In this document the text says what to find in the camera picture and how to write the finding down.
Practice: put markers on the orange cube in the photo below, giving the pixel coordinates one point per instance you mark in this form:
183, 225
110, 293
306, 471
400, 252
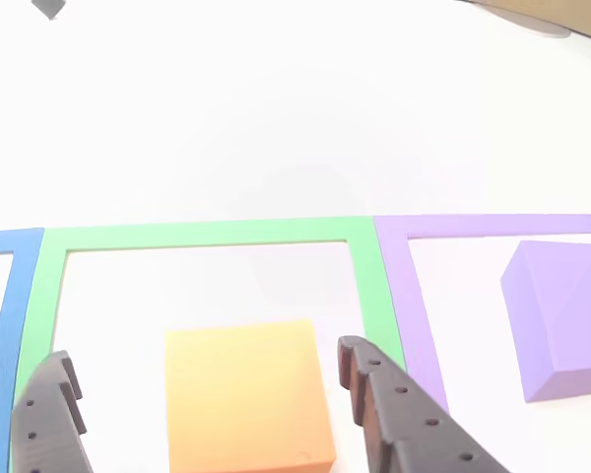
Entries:
246, 394

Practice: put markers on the purple square block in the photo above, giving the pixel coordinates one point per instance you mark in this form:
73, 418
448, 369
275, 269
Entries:
561, 315

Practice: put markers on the dark grey bar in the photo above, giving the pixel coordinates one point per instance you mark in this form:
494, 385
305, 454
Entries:
49, 6

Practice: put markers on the polymaker cardboard box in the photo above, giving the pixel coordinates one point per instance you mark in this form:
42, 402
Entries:
561, 15

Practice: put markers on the blue square frame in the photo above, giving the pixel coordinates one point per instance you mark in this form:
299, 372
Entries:
5, 345

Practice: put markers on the purple square frame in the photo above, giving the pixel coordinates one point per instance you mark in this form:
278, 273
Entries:
404, 295

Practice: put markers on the green square frame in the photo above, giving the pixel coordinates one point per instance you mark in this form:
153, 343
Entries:
202, 231

